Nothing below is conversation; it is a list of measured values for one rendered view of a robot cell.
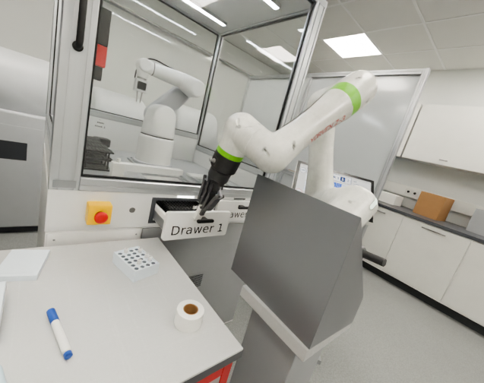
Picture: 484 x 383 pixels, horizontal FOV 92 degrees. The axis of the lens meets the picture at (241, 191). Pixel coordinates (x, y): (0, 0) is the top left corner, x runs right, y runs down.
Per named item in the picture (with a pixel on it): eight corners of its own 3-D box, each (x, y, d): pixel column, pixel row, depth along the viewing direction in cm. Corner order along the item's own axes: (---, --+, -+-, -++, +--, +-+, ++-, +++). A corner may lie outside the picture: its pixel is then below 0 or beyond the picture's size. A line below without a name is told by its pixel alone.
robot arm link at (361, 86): (357, 103, 91) (345, 74, 88) (390, 91, 80) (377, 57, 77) (328, 126, 85) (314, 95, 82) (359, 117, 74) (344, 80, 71)
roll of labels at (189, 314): (176, 335, 56) (179, 321, 55) (172, 313, 62) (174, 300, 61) (204, 330, 59) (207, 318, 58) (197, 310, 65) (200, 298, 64)
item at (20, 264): (36, 280, 61) (36, 274, 60) (-10, 282, 57) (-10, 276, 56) (49, 254, 71) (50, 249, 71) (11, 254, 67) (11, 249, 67)
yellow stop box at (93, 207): (111, 225, 82) (113, 206, 80) (86, 226, 77) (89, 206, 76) (108, 219, 86) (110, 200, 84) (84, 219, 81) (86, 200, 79)
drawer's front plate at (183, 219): (225, 235, 104) (231, 212, 102) (162, 241, 85) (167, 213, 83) (223, 232, 105) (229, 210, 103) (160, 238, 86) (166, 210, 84)
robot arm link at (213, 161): (248, 164, 77) (235, 149, 83) (220, 159, 69) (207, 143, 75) (240, 178, 80) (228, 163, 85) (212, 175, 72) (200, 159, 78)
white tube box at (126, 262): (157, 273, 76) (159, 263, 75) (133, 283, 69) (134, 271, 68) (136, 255, 82) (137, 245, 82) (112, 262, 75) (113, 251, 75)
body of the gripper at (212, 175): (207, 159, 79) (197, 182, 83) (218, 175, 74) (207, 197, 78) (225, 163, 84) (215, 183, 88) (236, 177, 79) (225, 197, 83)
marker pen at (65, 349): (73, 357, 45) (74, 351, 45) (63, 362, 44) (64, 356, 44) (55, 311, 53) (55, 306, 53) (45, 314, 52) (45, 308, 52)
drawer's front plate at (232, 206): (255, 219, 135) (260, 202, 132) (213, 221, 116) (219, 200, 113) (253, 218, 136) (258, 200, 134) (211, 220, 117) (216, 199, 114)
